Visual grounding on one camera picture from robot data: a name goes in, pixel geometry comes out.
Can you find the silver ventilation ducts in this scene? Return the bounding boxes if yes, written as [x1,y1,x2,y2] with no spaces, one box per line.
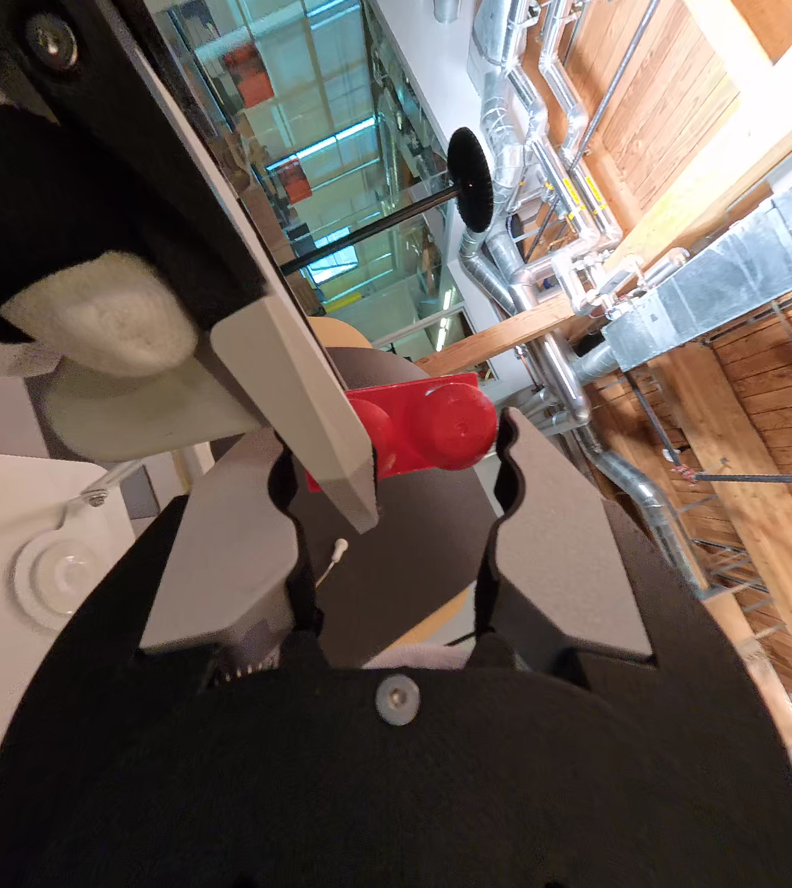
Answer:
[431,0,792,598]

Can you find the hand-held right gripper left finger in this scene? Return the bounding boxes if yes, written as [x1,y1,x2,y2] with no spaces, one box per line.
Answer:
[139,430,321,670]

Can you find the orange machine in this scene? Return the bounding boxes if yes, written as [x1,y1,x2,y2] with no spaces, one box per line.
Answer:
[278,158,312,205]
[223,42,275,108]

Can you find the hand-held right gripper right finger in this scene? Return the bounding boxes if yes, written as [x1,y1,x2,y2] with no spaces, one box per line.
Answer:
[474,408,654,670]

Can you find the red toy brick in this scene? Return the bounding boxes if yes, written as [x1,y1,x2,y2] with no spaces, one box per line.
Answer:
[306,372,499,493]

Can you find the black floor lamp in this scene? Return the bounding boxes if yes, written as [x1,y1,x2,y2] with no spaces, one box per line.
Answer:
[281,127,495,275]

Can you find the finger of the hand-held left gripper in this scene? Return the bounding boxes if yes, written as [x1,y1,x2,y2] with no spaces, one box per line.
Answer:
[210,207,381,535]

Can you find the person's left hand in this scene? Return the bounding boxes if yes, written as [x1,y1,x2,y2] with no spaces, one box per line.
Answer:
[0,250,199,380]

